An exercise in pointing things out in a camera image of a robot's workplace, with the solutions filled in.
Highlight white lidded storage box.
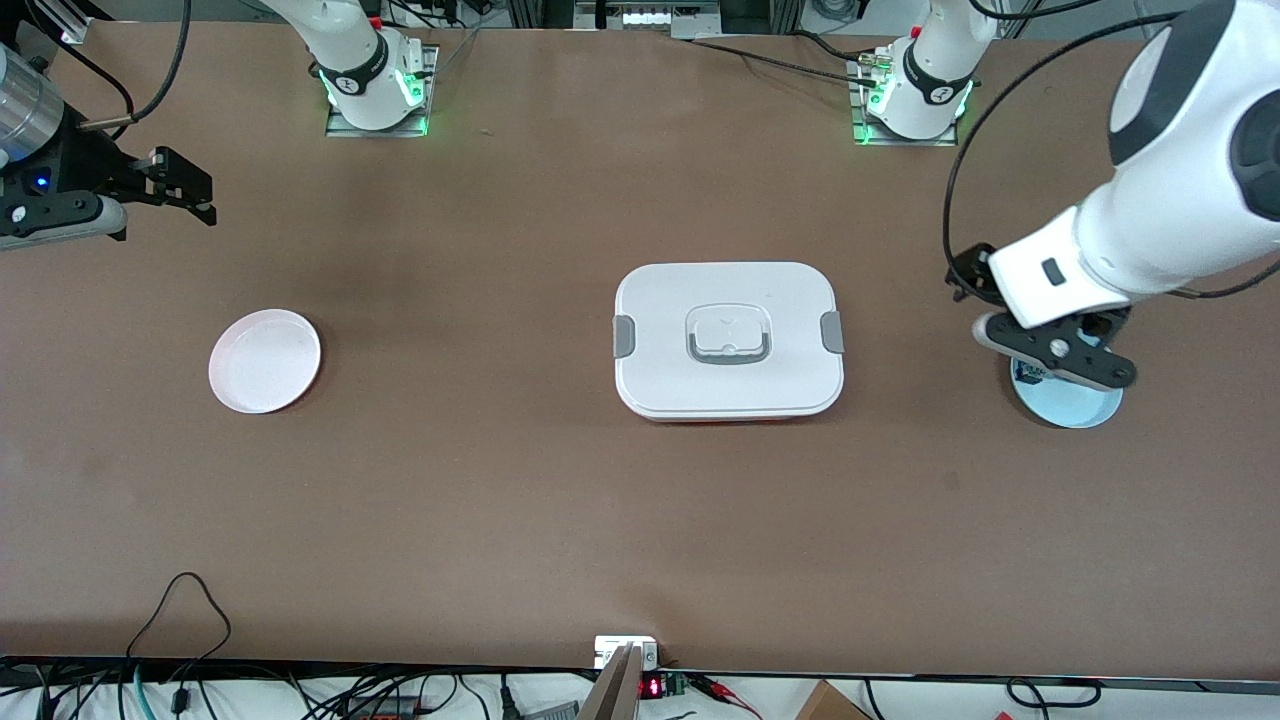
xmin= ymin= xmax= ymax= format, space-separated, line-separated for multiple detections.
xmin=612 ymin=261 xmax=848 ymax=424

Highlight cardboard box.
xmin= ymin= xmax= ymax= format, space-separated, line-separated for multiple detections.
xmin=794 ymin=679 xmax=874 ymax=720

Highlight aluminium extrusion bar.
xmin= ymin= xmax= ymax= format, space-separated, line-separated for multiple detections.
xmin=29 ymin=0 xmax=112 ymax=47

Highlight light blue round plate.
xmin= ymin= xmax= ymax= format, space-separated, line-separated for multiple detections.
xmin=1009 ymin=354 xmax=1125 ymax=431

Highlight pale pink round plate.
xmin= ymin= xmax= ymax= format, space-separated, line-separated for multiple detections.
xmin=208 ymin=308 xmax=324 ymax=416

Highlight white power strip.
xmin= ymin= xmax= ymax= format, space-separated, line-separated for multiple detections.
xmin=574 ymin=0 xmax=722 ymax=37

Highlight red clip leads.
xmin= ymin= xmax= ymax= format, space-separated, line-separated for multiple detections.
xmin=688 ymin=674 xmax=763 ymax=718

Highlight small white device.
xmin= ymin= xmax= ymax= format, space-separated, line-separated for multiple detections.
xmin=593 ymin=635 xmax=660 ymax=670

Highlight wooden stick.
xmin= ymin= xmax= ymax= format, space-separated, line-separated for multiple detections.
xmin=577 ymin=644 xmax=644 ymax=720

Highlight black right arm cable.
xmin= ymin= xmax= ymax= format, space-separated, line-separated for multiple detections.
xmin=38 ymin=0 xmax=194 ymax=130

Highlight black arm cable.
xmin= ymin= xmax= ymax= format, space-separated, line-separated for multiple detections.
xmin=941 ymin=8 xmax=1280 ymax=301
xmin=38 ymin=0 xmax=194 ymax=130

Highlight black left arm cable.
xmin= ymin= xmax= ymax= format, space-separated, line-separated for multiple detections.
xmin=941 ymin=8 xmax=1280 ymax=301

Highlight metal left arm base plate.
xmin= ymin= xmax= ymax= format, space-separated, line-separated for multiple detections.
xmin=847 ymin=49 xmax=964 ymax=149

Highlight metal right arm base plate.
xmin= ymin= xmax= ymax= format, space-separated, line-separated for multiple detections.
xmin=323 ymin=43 xmax=442 ymax=140

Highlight black cable across table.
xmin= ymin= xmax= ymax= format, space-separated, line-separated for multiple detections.
xmin=688 ymin=30 xmax=883 ymax=88

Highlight black looped cable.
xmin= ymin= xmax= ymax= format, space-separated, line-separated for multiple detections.
xmin=124 ymin=571 xmax=234 ymax=693

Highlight black coiled cable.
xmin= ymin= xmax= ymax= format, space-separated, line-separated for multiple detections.
xmin=1004 ymin=677 xmax=1104 ymax=710

